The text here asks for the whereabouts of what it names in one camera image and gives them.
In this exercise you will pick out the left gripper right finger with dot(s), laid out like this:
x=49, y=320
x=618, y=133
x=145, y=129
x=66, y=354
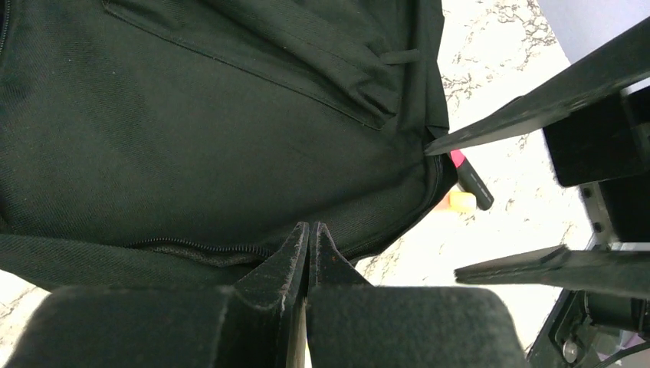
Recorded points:
x=352, y=323

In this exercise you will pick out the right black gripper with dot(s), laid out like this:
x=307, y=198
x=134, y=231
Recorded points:
x=601, y=149

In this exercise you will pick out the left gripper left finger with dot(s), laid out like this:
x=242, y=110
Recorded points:
x=255, y=322

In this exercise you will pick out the black pink highlighter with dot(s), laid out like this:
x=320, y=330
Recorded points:
x=470, y=181

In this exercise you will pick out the black backpack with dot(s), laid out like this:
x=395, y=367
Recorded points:
x=183, y=142

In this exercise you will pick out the peach yellow highlighter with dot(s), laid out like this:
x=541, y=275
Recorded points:
x=454, y=201

